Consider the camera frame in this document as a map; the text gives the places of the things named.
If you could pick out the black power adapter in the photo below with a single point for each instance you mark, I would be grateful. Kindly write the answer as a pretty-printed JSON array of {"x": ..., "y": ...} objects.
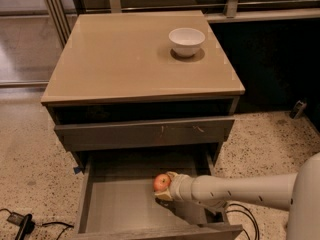
[{"x": 24, "y": 222}]

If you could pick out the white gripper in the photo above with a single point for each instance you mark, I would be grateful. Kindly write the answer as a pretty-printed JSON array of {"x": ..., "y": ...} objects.
[{"x": 181, "y": 186}]

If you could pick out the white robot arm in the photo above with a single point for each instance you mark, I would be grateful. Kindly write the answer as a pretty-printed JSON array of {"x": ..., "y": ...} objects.
[{"x": 297, "y": 193}]

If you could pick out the white ceramic bowl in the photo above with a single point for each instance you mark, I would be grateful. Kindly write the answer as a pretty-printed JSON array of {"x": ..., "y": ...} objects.
[{"x": 186, "y": 42}]

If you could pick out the metal railing frame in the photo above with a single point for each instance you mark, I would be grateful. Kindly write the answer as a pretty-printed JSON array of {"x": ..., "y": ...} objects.
[{"x": 216, "y": 11}]

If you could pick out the closed top drawer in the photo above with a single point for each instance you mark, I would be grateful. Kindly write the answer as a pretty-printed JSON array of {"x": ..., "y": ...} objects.
[{"x": 135, "y": 134}]

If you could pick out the blue tape piece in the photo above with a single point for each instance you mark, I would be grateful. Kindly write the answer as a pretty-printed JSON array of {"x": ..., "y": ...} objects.
[{"x": 76, "y": 170}]

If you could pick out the open middle drawer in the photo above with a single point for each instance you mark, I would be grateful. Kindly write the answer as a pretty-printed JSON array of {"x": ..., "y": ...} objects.
[{"x": 118, "y": 203}]

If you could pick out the small grey floor device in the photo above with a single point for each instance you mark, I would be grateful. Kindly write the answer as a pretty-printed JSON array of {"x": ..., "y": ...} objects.
[{"x": 298, "y": 109}]

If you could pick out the red apple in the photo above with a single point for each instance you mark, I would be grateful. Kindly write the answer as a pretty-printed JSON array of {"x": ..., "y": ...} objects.
[{"x": 161, "y": 182}]

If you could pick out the grey wooden drawer cabinet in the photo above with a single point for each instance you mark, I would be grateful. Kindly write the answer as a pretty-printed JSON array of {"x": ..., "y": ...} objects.
[{"x": 122, "y": 68}]

